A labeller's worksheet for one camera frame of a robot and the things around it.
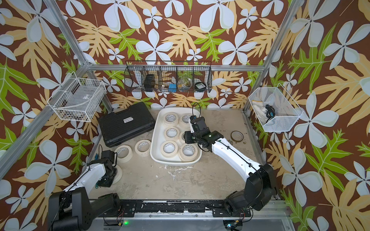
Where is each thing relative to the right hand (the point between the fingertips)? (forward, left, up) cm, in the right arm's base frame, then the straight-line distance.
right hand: (185, 135), depth 83 cm
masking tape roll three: (-18, +39, -14) cm, 46 cm away
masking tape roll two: (+2, +30, -18) cm, 35 cm away
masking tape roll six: (-2, -2, -17) cm, 18 cm away
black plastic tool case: (+20, +40, -11) cm, 46 cm away
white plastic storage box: (+14, +18, -17) cm, 28 cm away
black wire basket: (+40, +12, +13) cm, 44 cm away
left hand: (-18, +44, -18) cm, 51 cm away
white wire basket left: (+14, +61, +16) cm, 64 cm away
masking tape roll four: (0, +11, -17) cm, 20 cm away
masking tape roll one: (-5, +40, -14) cm, 42 cm away
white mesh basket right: (+11, -53, +9) cm, 55 cm away
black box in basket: (+38, +25, +10) cm, 47 cm away
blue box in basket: (+32, +9, +10) cm, 34 cm away
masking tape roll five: (+26, +12, -15) cm, 32 cm away
